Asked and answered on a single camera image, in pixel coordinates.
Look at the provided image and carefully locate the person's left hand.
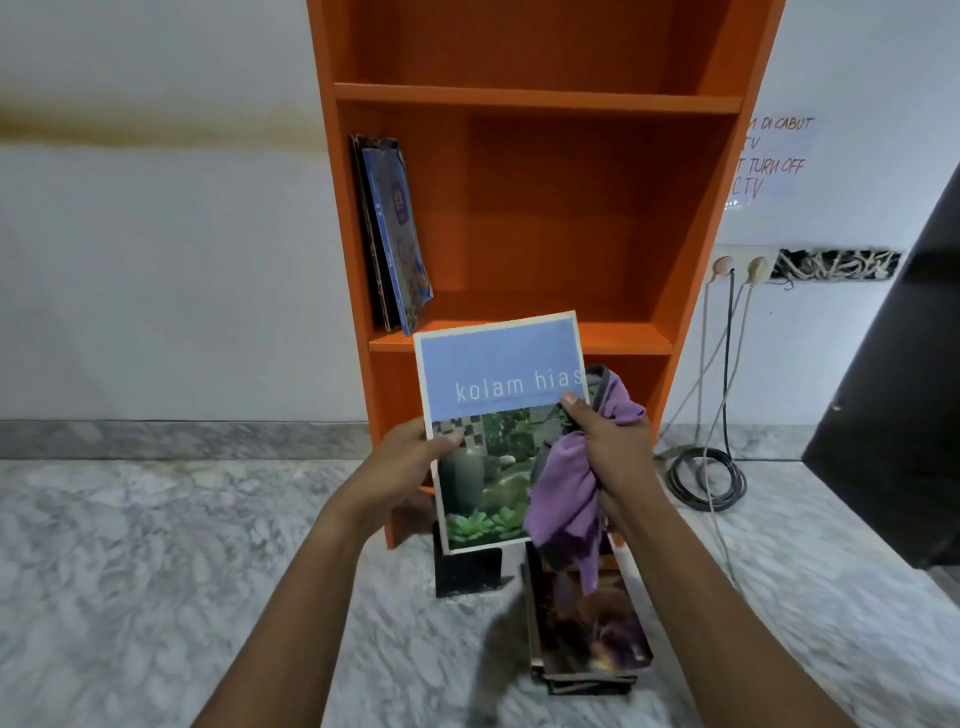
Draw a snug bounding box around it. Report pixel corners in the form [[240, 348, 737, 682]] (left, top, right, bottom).
[[326, 416, 465, 541]]

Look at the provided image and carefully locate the person's right hand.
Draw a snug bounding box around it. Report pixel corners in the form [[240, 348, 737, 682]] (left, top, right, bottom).
[[558, 391, 663, 538]]

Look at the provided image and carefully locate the purple cleaning cloth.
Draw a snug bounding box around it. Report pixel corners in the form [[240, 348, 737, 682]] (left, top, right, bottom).
[[522, 365, 649, 598]]

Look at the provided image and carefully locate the black display stand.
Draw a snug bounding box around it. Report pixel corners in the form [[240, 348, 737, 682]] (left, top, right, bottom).
[[432, 521, 505, 600]]

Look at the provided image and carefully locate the green photo cover book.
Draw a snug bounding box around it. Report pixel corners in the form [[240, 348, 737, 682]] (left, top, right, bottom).
[[412, 310, 603, 557]]

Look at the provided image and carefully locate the blue maths textbook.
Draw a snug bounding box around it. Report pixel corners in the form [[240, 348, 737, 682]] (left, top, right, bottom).
[[359, 145, 436, 337]]

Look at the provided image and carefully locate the dark worn comic magazine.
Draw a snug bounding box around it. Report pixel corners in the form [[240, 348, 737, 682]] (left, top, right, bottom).
[[349, 134, 397, 334]]

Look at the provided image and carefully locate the orange wooden bookshelf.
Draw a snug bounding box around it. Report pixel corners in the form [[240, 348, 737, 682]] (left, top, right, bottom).
[[305, 0, 787, 551]]

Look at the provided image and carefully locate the person's left forearm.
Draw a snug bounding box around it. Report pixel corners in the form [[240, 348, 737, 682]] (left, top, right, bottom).
[[191, 502, 380, 728]]

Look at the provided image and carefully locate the person's right forearm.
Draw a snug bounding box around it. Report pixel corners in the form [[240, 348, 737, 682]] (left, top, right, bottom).
[[614, 487, 860, 728]]

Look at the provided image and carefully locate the dark brown cabinet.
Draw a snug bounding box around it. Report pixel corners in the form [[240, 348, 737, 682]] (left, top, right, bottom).
[[800, 161, 960, 571]]

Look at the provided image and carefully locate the coiled black cable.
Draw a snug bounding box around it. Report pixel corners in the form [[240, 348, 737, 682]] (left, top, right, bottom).
[[662, 271, 750, 514], [653, 273, 751, 598]]

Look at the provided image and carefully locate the white wall socket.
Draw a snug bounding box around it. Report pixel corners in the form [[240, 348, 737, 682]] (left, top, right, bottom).
[[707, 243, 781, 288]]

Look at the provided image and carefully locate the white paper wall note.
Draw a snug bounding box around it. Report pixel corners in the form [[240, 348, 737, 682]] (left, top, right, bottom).
[[723, 112, 817, 213]]

